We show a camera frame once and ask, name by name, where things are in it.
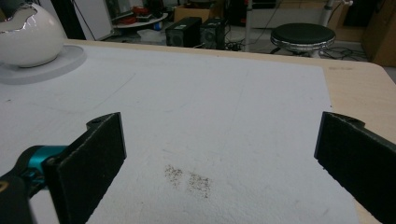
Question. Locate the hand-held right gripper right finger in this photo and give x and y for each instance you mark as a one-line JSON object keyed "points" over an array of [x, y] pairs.
{"points": [[358, 161]]}

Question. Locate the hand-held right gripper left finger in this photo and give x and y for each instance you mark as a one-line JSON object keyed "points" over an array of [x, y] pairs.
{"points": [[90, 161]]}

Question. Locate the grey round base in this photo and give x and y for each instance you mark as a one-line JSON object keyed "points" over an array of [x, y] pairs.
{"points": [[46, 67]]}

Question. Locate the white table mat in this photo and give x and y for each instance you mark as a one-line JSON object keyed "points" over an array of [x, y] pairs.
{"points": [[199, 124]]}

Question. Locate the wooden cabinet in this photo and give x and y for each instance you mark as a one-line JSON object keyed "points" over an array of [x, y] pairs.
{"points": [[380, 31]]}

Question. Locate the black round stool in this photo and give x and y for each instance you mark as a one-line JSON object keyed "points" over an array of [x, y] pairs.
{"points": [[302, 38]]}

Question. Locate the white egg-shaped ceramic bowl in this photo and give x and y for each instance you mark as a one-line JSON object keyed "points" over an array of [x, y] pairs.
{"points": [[28, 35]]}

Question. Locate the white board panel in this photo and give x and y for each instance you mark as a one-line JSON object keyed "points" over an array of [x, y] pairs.
{"points": [[93, 17]]}

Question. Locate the white round low table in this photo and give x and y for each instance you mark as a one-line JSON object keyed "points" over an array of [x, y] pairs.
{"points": [[140, 22]]}

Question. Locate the black computer tower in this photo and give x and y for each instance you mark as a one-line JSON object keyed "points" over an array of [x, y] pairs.
{"points": [[183, 32], [213, 32]]}

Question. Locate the white metal stand pole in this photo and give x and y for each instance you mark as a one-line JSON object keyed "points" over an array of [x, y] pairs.
{"points": [[248, 25]]}

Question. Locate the cardboard box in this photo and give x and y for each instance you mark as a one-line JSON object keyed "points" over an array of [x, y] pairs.
{"points": [[193, 13]]}

